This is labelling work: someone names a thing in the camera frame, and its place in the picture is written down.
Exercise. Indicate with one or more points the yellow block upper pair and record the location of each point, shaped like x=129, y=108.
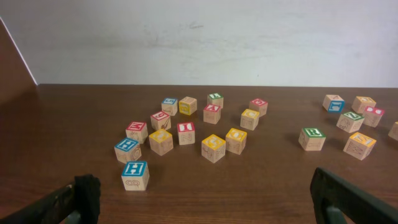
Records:
x=393, y=133

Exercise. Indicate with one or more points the yellow O block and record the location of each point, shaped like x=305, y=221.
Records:
x=236, y=141

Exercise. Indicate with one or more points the green R block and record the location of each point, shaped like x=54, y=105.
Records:
x=311, y=139

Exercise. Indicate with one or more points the yellow C block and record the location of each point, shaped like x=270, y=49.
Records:
x=249, y=119

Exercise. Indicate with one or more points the blue H block far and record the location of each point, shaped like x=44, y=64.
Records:
x=128, y=150

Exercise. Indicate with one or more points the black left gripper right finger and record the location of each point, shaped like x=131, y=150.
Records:
x=335, y=198

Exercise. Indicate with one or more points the blue-side block top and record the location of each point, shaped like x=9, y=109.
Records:
x=333, y=103

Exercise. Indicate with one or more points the yellow G block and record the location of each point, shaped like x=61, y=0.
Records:
x=213, y=148

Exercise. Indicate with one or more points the green L block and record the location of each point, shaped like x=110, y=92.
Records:
x=215, y=99

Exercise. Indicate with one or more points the blue h block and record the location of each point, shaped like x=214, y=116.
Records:
x=128, y=150
x=135, y=175

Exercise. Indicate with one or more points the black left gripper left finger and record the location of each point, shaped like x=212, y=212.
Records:
x=82, y=196

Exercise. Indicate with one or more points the red 6 block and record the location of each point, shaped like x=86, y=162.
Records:
x=160, y=120

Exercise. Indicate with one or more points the green Z block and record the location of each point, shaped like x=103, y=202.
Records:
x=350, y=122

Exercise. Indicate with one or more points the red A block left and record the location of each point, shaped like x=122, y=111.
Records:
x=211, y=113

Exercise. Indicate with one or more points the red M block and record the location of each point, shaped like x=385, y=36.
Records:
x=138, y=131

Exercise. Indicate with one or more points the blue H block near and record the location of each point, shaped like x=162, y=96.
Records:
x=135, y=175

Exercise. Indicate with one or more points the yellow block centre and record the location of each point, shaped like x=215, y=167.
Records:
x=359, y=145

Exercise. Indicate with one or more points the red C block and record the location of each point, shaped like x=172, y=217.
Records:
x=259, y=105

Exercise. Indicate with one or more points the red i block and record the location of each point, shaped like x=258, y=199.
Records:
x=372, y=116
x=186, y=133

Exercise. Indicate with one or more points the blue 5 block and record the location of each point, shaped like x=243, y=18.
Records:
x=170, y=106

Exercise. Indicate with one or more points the yellow block beside H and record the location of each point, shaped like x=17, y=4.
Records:
x=161, y=142

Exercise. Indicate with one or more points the plain yellow-side block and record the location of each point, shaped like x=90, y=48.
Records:
x=187, y=105

